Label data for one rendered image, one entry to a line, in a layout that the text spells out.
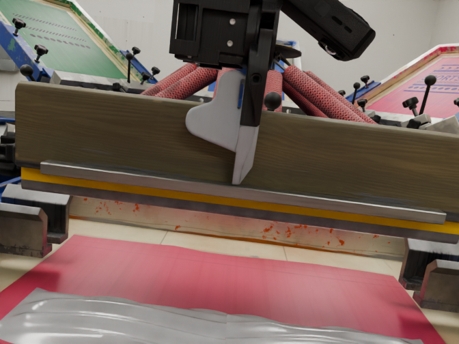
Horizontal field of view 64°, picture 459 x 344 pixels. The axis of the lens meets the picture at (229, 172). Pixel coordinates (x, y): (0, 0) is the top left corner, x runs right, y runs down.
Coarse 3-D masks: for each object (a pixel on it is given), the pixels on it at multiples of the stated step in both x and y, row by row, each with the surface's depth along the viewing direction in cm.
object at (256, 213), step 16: (64, 192) 34; (80, 192) 34; (96, 192) 34; (112, 192) 34; (128, 192) 34; (176, 208) 34; (192, 208) 34; (208, 208) 34; (224, 208) 34; (240, 208) 34; (304, 224) 34; (320, 224) 34; (336, 224) 34; (352, 224) 34; (368, 224) 34; (432, 240) 34; (448, 240) 34
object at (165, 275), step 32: (64, 256) 41; (96, 256) 42; (128, 256) 43; (160, 256) 44; (192, 256) 46; (224, 256) 47; (32, 288) 35; (64, 288) 35; (96, 288) 36; (128, 288) 37; (160, 288) 37; (192, 288) 38; (224, 288) 39; (0, 320) 30
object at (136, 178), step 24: (48, 168) 31; (72, 168) 31; (96, 168) 32; (192, 192) 32; (216, 192) 31; (240, 192) 31; (264, 192) 31; (288, 192) 31; (384, 216) 31; (408, 216) 31; (432, 216) 31
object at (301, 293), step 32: (256, 288) 40; (288, 288) 41; (320, 288) 41; (352, 288) 42; (384, 288) 43; (288, 320) 34; (320, 320) 35; (352, 320) 36; (384, 320) 37; (416, 320) 37
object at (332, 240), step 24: (72, 216) 53; (96, 216) 53; (120, 216) 52; (144, 216) 52; (168, 216) 52; (192, 216) 52; (216, 216) 52; (264, 240) 52; (288, 240) 52; (312, 240) 52; (336, 240) 52; (360, 240) 52; (384, 240) 52
